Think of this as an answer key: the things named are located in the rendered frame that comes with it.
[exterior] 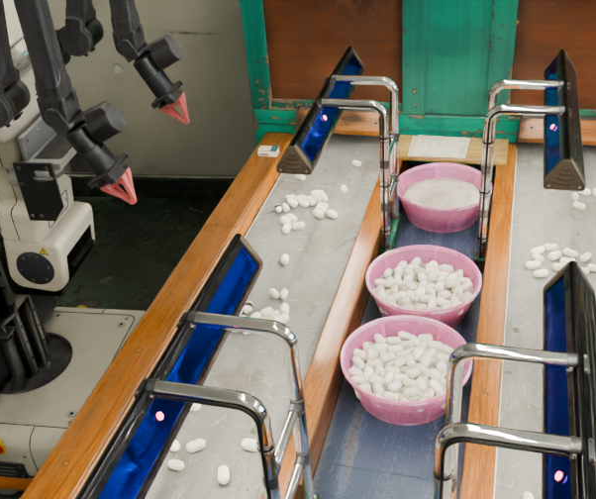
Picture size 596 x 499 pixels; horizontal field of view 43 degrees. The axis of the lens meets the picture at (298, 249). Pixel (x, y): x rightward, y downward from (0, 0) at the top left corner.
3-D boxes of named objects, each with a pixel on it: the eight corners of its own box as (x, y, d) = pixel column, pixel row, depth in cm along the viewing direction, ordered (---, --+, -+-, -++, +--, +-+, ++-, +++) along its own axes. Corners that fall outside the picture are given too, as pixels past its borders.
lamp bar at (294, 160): (275, 173, 168) (272, 144, 164) (337, 70, 217) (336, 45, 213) (311, 175, 166) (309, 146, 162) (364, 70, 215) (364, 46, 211)
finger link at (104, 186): (152, 186, 174) (127, 153, 170) (142, 202, 168) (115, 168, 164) (131, 198, 176) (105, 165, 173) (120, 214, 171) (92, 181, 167)
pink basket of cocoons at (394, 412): (329, 427, 154) (327, 393, 148) (355, 342, 175) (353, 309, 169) (464, 447, 147) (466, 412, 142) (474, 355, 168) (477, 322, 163)
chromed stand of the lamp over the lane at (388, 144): (319, 258, 204) (307, 102, 179) (335, 220, 219) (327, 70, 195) (389, 265, 199) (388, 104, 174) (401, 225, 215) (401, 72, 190)
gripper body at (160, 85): (184, 85, 206) (168, 61, 203) (173, 100, 197) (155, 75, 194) (166, 95, 208) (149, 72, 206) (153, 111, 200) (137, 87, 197)
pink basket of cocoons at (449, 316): (378, 351, 171) (377, 319, 166) (357, 282, 193) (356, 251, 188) (494, 337, 173) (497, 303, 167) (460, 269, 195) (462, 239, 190)
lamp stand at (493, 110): (472, 272, 193) (482, 108, 169) (477, 231, 209) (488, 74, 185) (550, 279, 189) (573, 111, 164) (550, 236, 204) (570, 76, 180)
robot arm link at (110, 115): (58, 98, 165) (41, 114, 158) (96, 73, 160) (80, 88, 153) (93, 143, 170) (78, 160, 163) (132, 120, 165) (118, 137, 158)
